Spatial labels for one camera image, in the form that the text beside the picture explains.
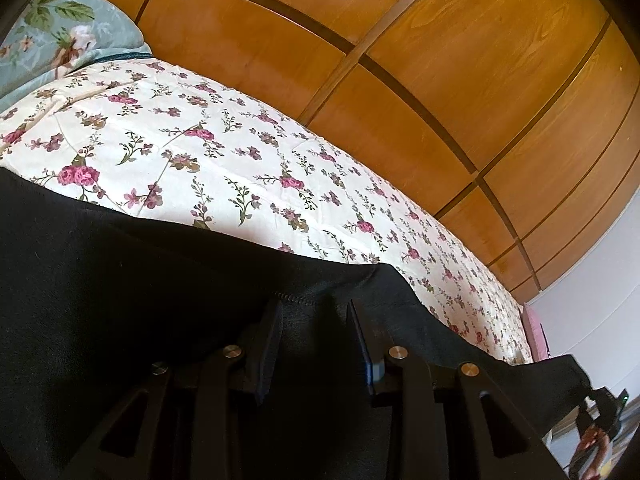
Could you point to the floral bedspread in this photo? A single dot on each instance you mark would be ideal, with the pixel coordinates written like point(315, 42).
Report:
point(200, 160)

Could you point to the person's right hand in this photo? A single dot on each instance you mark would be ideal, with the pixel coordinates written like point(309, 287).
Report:
point(594, 442)

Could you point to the pink pillow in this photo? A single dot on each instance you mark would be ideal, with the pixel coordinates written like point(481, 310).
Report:
point(537, 335)

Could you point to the black pants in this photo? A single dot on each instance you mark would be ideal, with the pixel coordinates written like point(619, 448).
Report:
point(125, 285)

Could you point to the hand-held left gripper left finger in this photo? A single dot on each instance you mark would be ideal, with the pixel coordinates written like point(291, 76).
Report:
point(267, 347)

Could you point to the wooden wardrobe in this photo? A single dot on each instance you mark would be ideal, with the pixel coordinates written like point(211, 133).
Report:
point(425, 85)

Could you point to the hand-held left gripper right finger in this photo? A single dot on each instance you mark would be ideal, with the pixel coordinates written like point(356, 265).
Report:
point(362, 347)

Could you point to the light blue floral pillow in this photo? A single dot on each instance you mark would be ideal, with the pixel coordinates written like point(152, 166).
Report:
point(75, 35)

